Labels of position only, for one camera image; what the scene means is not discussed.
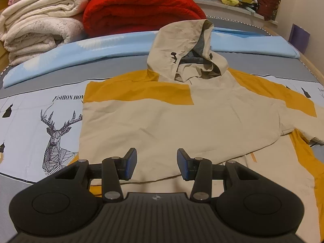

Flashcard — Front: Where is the deer print bed sheet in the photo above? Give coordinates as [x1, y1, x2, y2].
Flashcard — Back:
[0, 73, 324, 185]

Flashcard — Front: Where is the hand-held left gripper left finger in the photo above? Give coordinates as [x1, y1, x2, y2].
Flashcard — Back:
[54, 147, 138, 203]

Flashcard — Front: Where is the cream folded blanket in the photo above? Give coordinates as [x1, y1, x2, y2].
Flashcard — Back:
[0, 0, 85, 66]

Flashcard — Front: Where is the grey bed mattress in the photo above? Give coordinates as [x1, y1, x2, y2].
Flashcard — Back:
[0, 15, 324, 243]

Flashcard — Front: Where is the purple box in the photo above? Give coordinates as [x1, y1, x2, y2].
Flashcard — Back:
[289, 23, 310, 55]

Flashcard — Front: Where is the light blue folded sheet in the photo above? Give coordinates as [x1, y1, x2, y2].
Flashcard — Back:
[3, 29, 300, 89]

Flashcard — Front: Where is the red folded blanket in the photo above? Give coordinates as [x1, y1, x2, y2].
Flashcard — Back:
[83, 0, 207, 37]

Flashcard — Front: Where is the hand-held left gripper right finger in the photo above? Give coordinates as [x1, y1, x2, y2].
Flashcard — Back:
[176, 148, 260, 203]

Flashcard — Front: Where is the beige and yellow hooded jacket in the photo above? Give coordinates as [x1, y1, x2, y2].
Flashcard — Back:
[78, 19, 324, 236]

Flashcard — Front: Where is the dark red cushion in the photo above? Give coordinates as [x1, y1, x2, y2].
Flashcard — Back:
[256, 0, 282, 21]

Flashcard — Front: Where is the grey window ledge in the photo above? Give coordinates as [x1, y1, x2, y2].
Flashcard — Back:
[194, 0, 279, 29]

